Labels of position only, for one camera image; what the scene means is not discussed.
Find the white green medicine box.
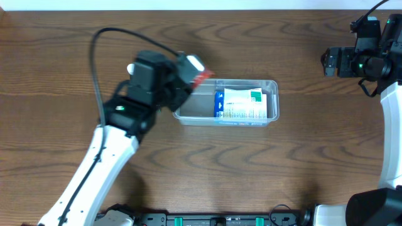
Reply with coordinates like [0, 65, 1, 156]
[224, 88, 263, 104]

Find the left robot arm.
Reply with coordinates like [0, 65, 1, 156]
[38, 50, 212, 226]

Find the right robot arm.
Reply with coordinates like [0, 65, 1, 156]
[312, 14, 401, 225]

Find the black bottle white cap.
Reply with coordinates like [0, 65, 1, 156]
[126, 63, 135, 75]

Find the clear plastic container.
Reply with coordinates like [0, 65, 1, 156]
[173, 79, 280, 127]

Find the red white Panadol box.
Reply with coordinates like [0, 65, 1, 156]
[192, 69, 214, 90]

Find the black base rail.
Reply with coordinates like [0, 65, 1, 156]
[94, 212, 315, 226]

